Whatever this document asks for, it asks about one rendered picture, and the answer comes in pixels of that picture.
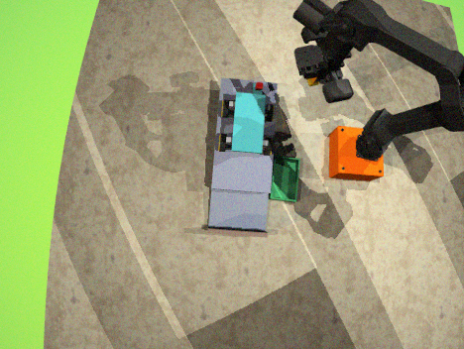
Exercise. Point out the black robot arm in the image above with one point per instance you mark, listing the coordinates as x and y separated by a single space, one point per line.
356 23

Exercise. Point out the yellow wedge chock with orange handle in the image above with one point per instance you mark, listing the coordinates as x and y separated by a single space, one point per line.
312 82

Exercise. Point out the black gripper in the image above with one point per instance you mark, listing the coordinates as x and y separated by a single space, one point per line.
335 88

